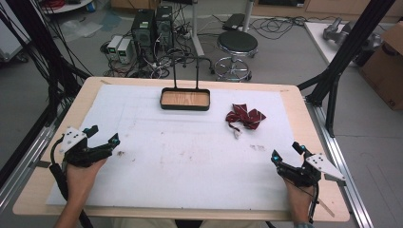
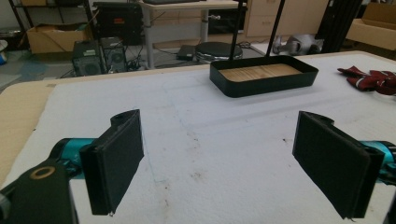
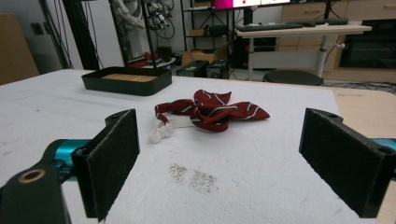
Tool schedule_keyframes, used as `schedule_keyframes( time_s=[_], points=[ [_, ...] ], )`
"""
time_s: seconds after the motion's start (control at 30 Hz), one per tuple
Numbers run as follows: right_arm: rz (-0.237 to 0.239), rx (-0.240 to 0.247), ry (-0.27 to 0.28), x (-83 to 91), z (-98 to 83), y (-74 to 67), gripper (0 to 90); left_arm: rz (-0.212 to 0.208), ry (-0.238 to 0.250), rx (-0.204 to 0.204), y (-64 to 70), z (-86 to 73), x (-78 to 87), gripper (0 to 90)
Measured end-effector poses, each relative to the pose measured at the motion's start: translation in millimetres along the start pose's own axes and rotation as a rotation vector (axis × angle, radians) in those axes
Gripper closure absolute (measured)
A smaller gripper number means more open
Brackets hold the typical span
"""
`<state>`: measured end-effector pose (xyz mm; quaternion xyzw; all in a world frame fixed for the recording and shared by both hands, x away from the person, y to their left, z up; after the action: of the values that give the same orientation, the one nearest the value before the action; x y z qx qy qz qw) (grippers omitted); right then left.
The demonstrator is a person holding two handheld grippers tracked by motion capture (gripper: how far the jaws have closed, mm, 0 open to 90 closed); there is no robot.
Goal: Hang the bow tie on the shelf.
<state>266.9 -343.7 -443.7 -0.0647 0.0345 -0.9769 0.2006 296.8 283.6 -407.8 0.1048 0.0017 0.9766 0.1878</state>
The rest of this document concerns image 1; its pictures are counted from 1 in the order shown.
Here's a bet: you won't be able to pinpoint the black round stool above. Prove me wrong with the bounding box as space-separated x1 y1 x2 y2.
213 29 259 83

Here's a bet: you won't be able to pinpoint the white foam mat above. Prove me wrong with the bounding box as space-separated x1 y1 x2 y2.
45 83 302 212

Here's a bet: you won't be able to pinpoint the round white table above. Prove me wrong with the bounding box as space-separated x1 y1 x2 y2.
40 0 95 15

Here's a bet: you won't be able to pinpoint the white desk leg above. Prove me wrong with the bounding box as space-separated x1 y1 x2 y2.
189 0 206 58

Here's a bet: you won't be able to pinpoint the black computer tower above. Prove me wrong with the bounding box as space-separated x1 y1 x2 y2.
154 5 175 50
130 9 157 49

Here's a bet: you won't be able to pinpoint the tangle of floor cables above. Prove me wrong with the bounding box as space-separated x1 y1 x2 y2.
100 40 217 80

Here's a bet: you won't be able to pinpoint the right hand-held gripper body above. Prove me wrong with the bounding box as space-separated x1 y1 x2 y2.
277 152 347 188

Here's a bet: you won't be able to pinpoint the person's left hand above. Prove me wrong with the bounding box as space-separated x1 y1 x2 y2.
65 157 108 203

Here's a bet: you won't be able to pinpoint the black metal frame post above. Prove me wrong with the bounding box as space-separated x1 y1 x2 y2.
297 0 397 139
0 0 93 128

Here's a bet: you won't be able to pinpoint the light wooden table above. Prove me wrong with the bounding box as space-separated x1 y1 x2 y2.
11 75 352 223

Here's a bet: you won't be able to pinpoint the person's right hand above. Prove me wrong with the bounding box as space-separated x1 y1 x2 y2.
282 179 316 223

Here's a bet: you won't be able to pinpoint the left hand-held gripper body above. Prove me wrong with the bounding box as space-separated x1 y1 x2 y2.
58 126 112 168

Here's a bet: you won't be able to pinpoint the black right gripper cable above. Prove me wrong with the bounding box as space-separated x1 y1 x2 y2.
307 182 320 224

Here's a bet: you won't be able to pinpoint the white power supply unit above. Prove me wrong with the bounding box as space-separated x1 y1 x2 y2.
106 34 125 62
117 38 134 65

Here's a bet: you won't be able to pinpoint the brown cardboard box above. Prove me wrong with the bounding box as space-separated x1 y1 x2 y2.
358 21 403 111

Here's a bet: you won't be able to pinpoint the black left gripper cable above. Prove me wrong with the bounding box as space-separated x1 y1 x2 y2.
48 136 95 228

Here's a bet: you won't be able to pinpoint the aluminium rail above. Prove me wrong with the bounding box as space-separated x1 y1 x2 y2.
0 123 65 211
304 97 375 228

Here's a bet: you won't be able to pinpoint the black rack with wooden tray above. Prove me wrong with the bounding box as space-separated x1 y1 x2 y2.
159 54 212 112

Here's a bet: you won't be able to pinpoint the black flat box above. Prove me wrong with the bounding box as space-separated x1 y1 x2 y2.
221 12 247 32

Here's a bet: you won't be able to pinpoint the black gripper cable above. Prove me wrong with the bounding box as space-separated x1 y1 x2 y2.
48 136 95 228
307 182 320 224

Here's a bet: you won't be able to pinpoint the black floor cables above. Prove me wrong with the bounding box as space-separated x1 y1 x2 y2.
249 14 306 41

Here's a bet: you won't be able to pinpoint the clear plastic sheet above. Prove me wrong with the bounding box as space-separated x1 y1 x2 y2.
59 18 105 43

